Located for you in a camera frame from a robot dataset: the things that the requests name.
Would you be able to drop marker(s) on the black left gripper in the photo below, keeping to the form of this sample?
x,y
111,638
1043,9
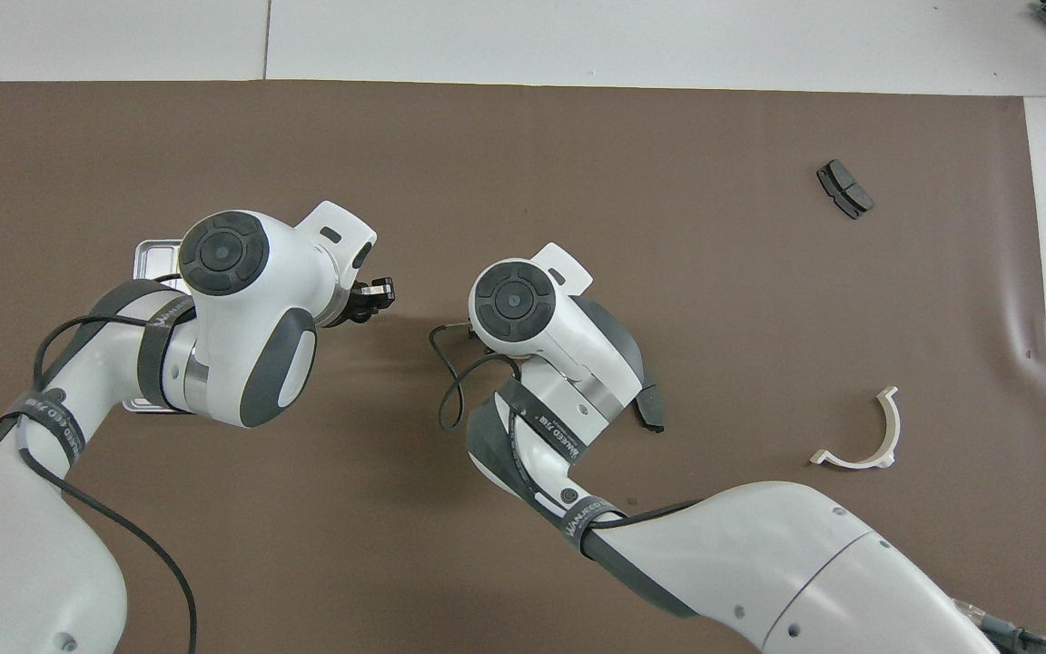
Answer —
x,y
352,304

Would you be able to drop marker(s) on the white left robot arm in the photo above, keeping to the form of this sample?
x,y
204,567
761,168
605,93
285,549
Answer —
x,y
241,336

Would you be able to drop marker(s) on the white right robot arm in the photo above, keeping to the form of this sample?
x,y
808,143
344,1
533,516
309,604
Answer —
x,y
759,563

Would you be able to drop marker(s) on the silver metal tray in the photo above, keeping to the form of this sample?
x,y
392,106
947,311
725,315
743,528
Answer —
x,y
152,259

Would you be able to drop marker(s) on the long dark grey brake pad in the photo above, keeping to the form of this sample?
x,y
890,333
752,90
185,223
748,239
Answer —
x,y
653,413

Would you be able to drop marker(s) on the brown table mat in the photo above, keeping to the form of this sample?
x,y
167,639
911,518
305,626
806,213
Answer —
x,y
668,182

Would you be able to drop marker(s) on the short dark grey brake pad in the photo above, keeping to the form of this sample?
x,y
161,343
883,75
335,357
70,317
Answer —
x,y
845,189

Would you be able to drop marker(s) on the white curved plastic bracket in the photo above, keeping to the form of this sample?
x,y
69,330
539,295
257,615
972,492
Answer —
x,y
863,463

